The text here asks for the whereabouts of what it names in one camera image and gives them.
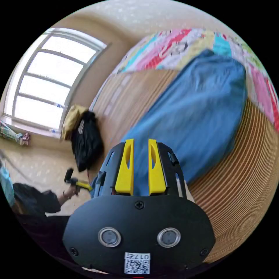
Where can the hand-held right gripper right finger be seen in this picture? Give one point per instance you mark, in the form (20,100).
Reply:
(157,176)

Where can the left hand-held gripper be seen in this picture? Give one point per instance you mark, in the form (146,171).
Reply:
(73,181)

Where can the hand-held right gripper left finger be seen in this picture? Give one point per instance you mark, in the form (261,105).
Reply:
(124,174)

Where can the light blue jeans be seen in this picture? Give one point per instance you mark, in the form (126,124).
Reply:
(191,113)

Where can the person's left forearm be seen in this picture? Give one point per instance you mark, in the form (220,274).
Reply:
(62,197)

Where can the person's left hand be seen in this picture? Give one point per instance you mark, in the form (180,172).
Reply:
(73,191)

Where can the pile of clothes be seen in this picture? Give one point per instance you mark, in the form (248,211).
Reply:
(87,141)

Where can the person's body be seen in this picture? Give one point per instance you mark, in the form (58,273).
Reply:
(32,202)

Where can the bed with woven mat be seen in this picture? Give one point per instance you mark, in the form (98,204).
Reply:
(235,191)

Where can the window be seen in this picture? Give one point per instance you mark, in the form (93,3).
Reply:
(50,80)

